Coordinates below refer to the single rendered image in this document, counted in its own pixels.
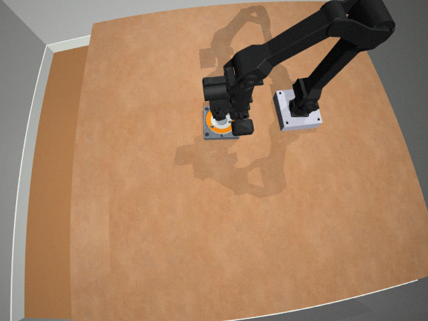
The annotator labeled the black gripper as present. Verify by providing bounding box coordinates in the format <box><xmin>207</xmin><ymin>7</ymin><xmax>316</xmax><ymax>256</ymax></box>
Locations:
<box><xmin>229</xmin><ymin>95</ymin><xmax>254</xmax><ymax>136</ymax></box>

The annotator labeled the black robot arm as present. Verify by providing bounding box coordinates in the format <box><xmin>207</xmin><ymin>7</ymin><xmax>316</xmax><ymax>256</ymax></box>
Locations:
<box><xmin>202</xmin><ymin>0</ymin><xmax>395</xmax><ymax>121</ymax></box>

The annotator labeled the orange round plate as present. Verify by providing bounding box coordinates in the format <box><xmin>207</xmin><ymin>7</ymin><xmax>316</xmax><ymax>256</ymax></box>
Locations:
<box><xmin>206</xmin><ymin>111</ymin><xmax>234</xmax><ymax>134</ymax></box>

